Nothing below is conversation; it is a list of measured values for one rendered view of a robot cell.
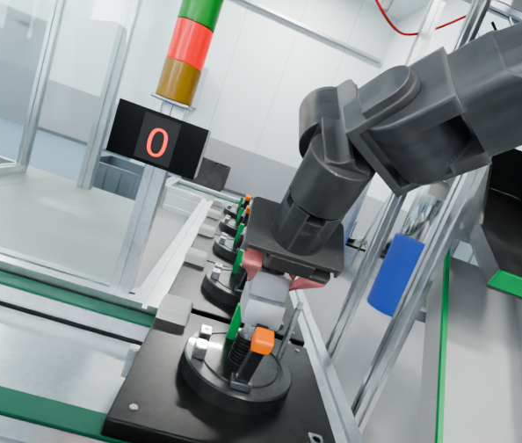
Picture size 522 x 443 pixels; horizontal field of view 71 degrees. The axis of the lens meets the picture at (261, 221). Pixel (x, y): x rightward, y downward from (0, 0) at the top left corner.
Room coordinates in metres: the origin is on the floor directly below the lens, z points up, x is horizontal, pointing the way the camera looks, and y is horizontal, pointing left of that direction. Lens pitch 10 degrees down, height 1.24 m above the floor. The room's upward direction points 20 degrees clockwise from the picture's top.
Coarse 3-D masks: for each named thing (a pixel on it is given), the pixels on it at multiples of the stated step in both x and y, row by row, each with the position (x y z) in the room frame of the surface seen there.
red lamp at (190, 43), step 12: (180, 24) 0.49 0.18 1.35; (192, 24) 0.49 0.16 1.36; (180, 36) 0.49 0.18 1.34; (192, 36) 0.49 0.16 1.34; (204, 36) 0.50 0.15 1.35; (168, 48) 0.50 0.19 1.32; (180, 48) 0.49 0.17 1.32; (192, 48) 0.49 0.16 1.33; (204, 48) 0.51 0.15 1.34; (180, 60) 0.49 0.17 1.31; (192, 60) 0.50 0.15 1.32; (204, 60) 0.51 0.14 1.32
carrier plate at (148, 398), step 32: (160, 320) 0.48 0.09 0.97; (192, 320) 0.51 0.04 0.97; (160, 352) 0.41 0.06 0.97; (288, 352) 0.52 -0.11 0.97; (128, 384) 0.34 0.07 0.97; (160, 384) 0.35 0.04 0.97; (128, 416) 0.30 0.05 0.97; (160, 416) 0.31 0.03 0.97; (192, 416) 0.33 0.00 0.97; (224, 416) 0.34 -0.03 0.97; (256, 416) 0.36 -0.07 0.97; (288, 416) 0.38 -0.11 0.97; (320, 416) 0.40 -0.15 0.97
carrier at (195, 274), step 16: (192, 256) 0.74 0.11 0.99; (240, 256) 0.71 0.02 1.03; (192, 272) 0.69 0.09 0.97; (208, 272) 0.66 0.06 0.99; (224, 272) 0.69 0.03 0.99; (240, 272) 0.66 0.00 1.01; (176, 288) 0.59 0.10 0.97; (192, 288) 0.62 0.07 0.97; (208, 288) 0.63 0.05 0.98; (224, 288) 0.62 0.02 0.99; (208, 304) 0.58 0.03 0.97; (224, 304) 0.60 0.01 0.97; (288, 304) 0.70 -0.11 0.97; (224, 320) 0.55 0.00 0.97; (288, 320) 0.63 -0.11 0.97
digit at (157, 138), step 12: (144, 120) 0.49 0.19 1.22; (156, 120) 0.49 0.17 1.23; (168, 120) 0.49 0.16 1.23; (144, 132) 0.49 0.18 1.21; (156, 132) 0.49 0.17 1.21; (168, 132) 0.49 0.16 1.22; (144, 144) 0.49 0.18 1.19; (156, 144) 0.49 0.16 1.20; (168, 144) 0.49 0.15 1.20; (144, 156) 0.49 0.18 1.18; (156, 156) 0.49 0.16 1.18; (168, 156) 0.49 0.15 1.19
